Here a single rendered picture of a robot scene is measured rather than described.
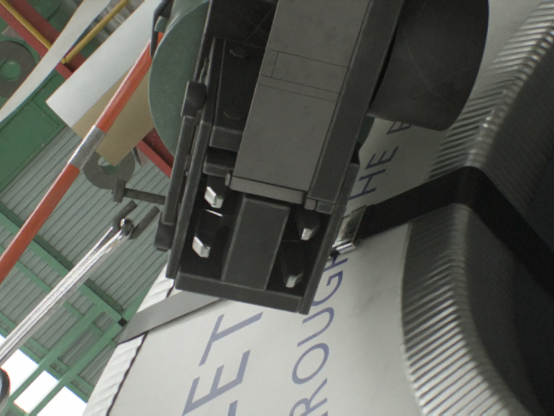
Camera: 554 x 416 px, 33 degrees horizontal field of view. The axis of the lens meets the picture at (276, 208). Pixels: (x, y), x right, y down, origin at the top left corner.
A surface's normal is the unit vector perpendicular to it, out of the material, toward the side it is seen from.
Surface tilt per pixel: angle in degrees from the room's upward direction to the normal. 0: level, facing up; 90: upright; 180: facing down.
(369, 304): 90
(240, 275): 65
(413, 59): 74
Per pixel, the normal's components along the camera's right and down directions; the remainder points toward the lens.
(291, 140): 0.00, 0.54
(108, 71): -0.21, -0.25
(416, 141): -0.66, -0.66
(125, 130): 0.56, 0.50
